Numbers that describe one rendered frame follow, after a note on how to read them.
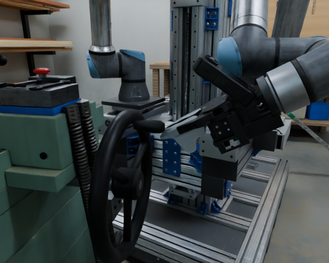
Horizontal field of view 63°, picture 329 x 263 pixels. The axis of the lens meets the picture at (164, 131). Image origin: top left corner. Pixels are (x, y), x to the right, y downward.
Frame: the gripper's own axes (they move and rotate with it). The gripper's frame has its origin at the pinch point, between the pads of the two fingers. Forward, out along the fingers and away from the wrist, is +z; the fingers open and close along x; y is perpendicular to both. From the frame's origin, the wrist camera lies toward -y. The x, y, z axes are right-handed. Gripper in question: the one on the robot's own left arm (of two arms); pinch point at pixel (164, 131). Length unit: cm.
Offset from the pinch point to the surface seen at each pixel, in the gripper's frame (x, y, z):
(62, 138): -11.5, -8.7, 11.3
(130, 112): -3.1, -6.5, 2.6
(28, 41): 230, -112, 189
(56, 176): -14.6, -4.1, 13.8
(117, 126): -8.9, -6.1, 2.9
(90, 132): -5.0, -6.8, 10.9
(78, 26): 334, -123, 178
